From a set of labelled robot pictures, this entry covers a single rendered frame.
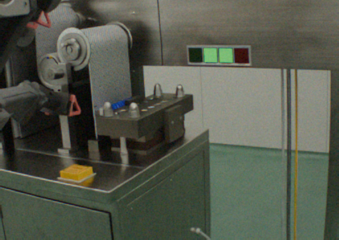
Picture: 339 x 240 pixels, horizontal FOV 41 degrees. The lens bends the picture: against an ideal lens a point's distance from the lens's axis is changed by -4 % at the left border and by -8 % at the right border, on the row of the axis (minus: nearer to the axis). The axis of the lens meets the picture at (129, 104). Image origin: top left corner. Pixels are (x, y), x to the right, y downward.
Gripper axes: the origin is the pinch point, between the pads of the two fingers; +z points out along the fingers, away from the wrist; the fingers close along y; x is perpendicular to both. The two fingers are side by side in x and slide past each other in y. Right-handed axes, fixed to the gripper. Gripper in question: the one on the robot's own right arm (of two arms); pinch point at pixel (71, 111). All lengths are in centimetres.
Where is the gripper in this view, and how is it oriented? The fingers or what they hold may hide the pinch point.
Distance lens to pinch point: 154.3
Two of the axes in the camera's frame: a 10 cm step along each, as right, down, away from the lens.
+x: 2.0, -9.5, 2.3
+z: 5.1, 3.0, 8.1
